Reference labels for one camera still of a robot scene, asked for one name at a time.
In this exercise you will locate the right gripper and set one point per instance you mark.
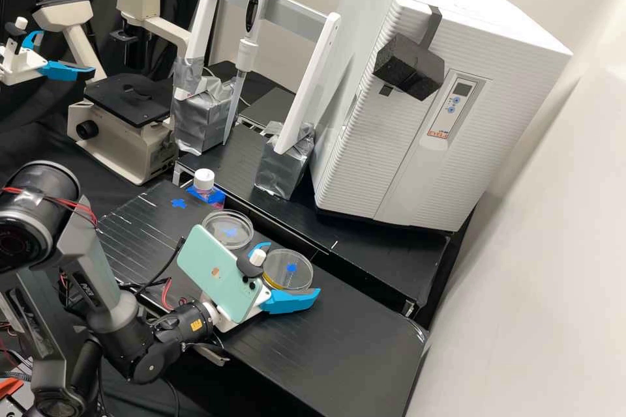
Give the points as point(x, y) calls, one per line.
point(235, 325)

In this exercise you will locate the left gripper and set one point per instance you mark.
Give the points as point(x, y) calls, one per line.
point(22, 70)

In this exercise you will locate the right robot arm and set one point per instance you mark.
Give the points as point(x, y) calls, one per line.
point(105, 285)

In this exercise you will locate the petri dish lid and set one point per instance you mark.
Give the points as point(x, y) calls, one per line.
point(291, 268)

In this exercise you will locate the left phone holder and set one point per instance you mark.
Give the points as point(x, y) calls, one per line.
point(18, 36)

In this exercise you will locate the petri dish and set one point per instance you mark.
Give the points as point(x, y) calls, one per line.
point(227, 230)

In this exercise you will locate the blue bottle holder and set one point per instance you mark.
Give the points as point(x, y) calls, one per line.
point(217, 199)

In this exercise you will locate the black platform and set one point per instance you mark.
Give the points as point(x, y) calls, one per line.
point(371, 251)
point(239, 158)
point(146, 221)
point(342, 353)
point(266, 106)
point(222, 70)

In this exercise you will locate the cream microscope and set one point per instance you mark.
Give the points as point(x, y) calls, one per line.
point(122, 133)

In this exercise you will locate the small bottle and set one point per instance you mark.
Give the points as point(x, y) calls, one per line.
point(204, 182)

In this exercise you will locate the incubator door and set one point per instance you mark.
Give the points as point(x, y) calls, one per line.
point(371, 143)

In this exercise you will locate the pipette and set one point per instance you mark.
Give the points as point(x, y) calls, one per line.
point(252, 16)

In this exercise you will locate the white pipette stand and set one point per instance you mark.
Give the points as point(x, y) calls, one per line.
point(298, 16)

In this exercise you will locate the white incubator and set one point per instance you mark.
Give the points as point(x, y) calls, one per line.
point(489, 36)

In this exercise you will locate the right wrist camera phone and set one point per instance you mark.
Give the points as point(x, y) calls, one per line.
point(215, 270)

